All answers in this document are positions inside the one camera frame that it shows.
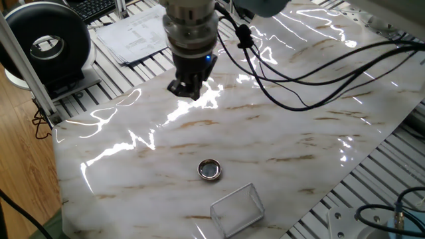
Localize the black gripper cable bundle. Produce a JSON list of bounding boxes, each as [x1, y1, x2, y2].
[[214, 1, 425, 112]]

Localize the black computer keyboard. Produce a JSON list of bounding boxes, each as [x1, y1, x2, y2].
[[68, 0, 133, 25]]

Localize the clear acrylic bridge stand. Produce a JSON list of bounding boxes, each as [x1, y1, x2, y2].
[[209, 182, 266, 239]]

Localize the small round metal plate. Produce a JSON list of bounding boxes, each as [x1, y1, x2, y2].
[[197, 159, 222, 181]]

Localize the black ring shaped device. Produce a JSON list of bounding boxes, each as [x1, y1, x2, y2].
[[0, 1, 102, 100]]

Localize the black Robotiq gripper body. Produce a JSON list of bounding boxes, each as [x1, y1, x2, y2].
[[171, 51, 218, 82]]

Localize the marble pattern table mat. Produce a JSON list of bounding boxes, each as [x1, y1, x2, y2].
[[51, 0, 425, 239]]

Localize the thick black cable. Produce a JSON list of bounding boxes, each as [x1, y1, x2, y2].
[[0, 189, 54, 239]]

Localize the thin black floor cable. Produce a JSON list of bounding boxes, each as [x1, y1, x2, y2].
[[31, 99, 54, 140]]

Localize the black and blue base cable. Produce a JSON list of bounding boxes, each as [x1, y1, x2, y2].
[[354, 186, 425, 238]]

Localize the aluminium frame beam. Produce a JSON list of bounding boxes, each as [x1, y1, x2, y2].
[[0, 13, 62, 126]]

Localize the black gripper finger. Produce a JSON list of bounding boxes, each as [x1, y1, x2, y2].
[[191, 71, 211, 101], [167, 76, 197, 98]]

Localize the stack of printed papers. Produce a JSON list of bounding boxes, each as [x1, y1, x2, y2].
[[95, 3, 172, 65]]

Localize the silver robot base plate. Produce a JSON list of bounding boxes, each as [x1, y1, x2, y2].
[[327, 205, 399, 239]]

